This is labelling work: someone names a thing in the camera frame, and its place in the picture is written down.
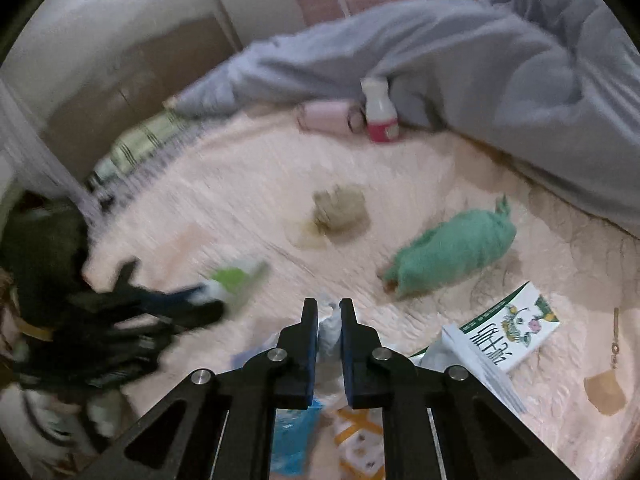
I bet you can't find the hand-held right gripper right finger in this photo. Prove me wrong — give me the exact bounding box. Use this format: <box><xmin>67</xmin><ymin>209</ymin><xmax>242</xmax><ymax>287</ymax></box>
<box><xmin>339</xmin><ymin>298</ymin><xmax>581</xmax><ymax>480</ymax></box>

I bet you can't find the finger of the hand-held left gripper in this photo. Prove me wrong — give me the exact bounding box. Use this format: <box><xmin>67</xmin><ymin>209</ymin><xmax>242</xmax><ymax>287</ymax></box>
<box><xmin>107</xmin><ymin>259</ymin><xmax>213</xmax><ymax>311</ymax></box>
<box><xmin>115</xmin><ymin>300</ymin><xmax>226</xmax><ymax>346</ymax></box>

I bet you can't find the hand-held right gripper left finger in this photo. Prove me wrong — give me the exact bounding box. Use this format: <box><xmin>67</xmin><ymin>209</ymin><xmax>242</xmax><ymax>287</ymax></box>
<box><xmin>102</xmin><ymin>298</ymin><xmax>321</xmax><ymax>480</ymax></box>

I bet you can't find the white tissue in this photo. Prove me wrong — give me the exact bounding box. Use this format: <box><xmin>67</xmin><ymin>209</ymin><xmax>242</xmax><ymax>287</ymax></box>
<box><xmin>318</xmin><ymin>299</ymin><xmax>347</xmax><ymax>361</ymax></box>

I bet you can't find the green white wrapper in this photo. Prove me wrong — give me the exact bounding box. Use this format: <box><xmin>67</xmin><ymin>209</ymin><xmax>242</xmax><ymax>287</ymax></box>
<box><xmin>202</xmin><ymin>258</ymin><xmax>272</xmax><ymax>308</ymax></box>

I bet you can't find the white orange snack packet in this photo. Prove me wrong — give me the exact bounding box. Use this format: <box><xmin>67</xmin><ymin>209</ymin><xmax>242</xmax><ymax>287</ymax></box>
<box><xmin>331</xmin><ymin>404</ymin><xmax>387</xmax><ymax>480</ymax></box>

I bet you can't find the white green milk carton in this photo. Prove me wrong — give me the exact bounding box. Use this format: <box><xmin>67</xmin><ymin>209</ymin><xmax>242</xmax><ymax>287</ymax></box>
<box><xmin>410</xmin><ymin>281</ymin><xmax>562</xmax><ymax>416</ymax></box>

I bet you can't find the blue plastic packet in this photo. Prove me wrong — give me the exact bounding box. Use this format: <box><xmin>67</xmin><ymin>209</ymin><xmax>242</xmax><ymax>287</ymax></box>
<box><xmin>270</xmin><ymin>402</ymin><xmax>325</xmax><ymax>479</ymax></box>

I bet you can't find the white crumpled paper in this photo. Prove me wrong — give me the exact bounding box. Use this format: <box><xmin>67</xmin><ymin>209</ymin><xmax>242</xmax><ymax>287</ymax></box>
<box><xmin>419</xmin><ymin>340</ymin><xmax>453</xmax><ymax>370</ymax></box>

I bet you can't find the pink blanket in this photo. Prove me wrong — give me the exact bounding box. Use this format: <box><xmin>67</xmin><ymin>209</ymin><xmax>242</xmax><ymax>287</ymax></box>
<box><xmin>80</xmin><ymin>105</ymin><xmax>640</xmax><ymax>480</ymax></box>

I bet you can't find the brown crumpled tissue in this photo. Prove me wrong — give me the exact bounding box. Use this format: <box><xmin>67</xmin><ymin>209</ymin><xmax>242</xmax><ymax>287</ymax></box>
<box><xmin>311</xmin><ymin>183</ymin><xmax>373</xmax><ymax>247</ymax></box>

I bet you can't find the green rolled towel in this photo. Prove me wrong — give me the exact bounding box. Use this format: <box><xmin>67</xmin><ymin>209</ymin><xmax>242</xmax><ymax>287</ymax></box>
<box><xmin>382</xmin><ymin>194</ymin><xmax>518</xmax><ymax>302</ymax></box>

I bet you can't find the green striped cloth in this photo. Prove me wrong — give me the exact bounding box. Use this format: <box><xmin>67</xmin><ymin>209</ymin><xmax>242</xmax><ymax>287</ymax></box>
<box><xmin>86</xmin><ymin>107</ymin><xmax>203</xmax><ymax>197</ymax></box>

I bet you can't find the wooden wardrobe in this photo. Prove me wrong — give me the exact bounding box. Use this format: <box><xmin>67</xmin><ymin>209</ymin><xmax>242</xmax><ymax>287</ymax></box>
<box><xmin>0</xmin><ymin>0</ymin><xmax>243</xmax><ymax>188</ymax></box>

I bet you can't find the pink bottle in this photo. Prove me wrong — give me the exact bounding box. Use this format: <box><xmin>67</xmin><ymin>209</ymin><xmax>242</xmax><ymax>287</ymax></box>
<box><xmin>297</xmin><ymin>100</ymin><xmax>367</xmax><ymax>134</ymax></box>

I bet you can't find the white bottle with red label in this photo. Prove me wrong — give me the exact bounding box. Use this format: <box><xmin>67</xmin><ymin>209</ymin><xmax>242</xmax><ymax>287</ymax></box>
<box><xmin>360</xmin><ymin>78</ymin><xmax>401</xmax><ymax>144</ymax></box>

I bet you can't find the tan fan with tassel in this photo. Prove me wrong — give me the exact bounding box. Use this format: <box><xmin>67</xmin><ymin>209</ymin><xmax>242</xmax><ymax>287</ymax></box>
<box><xmin>582</xmin><ymin>306</ymin><xmax>629</xmax><ymax>417</ymax></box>

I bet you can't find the grey duvet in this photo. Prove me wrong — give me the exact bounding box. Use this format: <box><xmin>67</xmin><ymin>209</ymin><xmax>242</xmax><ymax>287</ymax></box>
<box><xmin>172</xmin><ymin>0</ymin><xmax>640</xmax><ymax>240</ymax></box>

